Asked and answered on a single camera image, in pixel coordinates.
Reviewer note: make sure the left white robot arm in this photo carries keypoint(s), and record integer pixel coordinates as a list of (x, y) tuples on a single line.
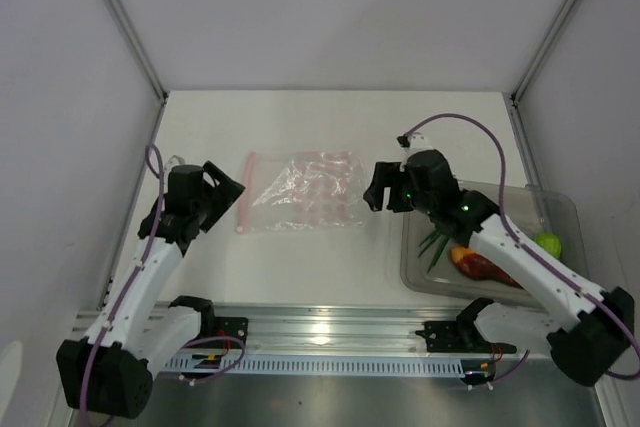
[(111, 369)]

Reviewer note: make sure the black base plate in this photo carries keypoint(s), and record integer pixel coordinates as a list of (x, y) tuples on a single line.
[(234, 327), (453, 337)]

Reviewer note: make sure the green round fruit toy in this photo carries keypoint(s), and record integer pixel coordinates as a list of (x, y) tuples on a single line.
[(550, 243)]

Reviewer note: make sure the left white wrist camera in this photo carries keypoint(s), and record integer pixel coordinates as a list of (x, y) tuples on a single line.
[(173, 162)]

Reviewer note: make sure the red meat slice toy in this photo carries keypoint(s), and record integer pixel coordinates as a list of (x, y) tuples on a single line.
[(478, 268)]

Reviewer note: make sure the white slotted cable duct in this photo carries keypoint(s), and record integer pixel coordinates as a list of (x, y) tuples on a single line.
[(412, 366)]

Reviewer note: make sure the clear plastic food container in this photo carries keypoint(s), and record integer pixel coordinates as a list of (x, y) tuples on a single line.
[(532, 210)]

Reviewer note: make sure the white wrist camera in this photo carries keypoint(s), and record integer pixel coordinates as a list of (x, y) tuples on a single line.
[(173, 162), (413, 143)]

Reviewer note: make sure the green scallion toy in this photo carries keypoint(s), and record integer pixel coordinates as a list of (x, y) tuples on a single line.
[(435, 243)]

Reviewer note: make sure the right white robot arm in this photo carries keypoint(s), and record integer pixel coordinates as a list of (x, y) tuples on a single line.
[(587, 329)]

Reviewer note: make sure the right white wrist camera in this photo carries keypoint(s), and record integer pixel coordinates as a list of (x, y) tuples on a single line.
[(413, 143)]

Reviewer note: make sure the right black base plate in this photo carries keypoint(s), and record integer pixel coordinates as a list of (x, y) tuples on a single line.
[(453, 337)]

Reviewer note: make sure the aluminium mounting rail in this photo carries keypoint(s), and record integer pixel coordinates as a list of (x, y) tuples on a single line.
[(325, 327)]

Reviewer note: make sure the clear pink zip bag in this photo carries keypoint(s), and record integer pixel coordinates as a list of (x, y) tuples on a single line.
[(302, 191)]

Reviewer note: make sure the aluminium frame post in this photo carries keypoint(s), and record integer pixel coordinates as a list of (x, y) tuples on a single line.
[(135, 46), (553, 33)]

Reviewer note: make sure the left aluminium frame post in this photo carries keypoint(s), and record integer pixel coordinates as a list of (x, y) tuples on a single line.
[(135, 46)]

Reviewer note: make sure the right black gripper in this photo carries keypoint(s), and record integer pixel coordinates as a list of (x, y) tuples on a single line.
[(386, 176)]

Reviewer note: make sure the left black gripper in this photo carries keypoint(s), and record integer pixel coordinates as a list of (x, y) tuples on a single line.
[(225, 194)]

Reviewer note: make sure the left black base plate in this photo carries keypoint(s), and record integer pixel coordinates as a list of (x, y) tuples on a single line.
[(234, 327)]

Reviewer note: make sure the right aluminium frame post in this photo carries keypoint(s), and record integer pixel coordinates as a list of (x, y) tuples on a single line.
[(553, 33)]

